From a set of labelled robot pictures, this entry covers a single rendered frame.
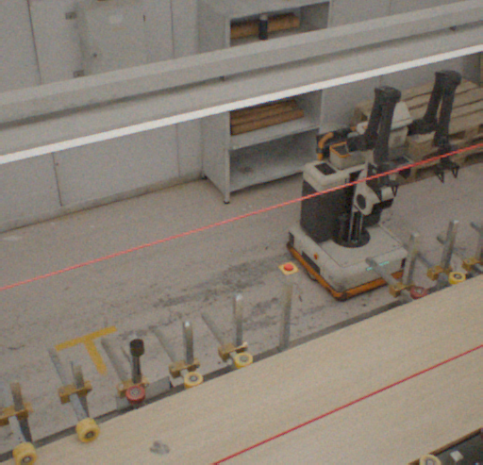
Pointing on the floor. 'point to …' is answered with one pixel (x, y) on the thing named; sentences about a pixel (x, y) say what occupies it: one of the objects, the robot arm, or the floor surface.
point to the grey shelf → (241, 151)
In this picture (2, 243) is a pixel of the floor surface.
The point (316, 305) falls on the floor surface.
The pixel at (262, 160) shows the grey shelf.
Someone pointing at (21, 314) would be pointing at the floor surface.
